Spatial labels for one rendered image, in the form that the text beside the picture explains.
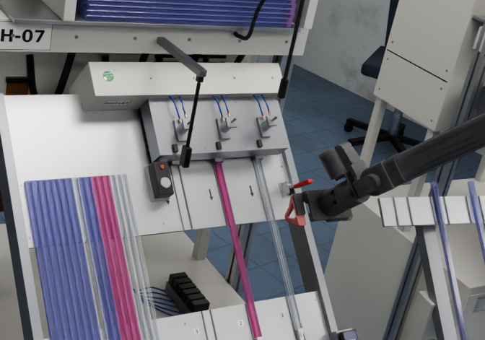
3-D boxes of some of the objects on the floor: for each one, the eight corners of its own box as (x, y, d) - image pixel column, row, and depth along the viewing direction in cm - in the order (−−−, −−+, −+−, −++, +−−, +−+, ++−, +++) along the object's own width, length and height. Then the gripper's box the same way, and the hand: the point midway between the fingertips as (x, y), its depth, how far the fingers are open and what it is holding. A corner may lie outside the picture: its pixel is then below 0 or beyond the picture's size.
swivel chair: (455, 160, 528) (515, -23, 481) (405, 182, 479) (466, -18, 432) (366, 120, 565) (413, -54, 518) (311, 137, 516) (358, -52, 469)
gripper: (321, 214, 165) (280, 234, 177) (375, 209, 172) (332, 229, 185) (313, 182, 166) (273, 204, 179) (366, 178, 174) (325, 199, 186)
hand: (305, 215), depth 181 cm, fingers open, 9 cm apart
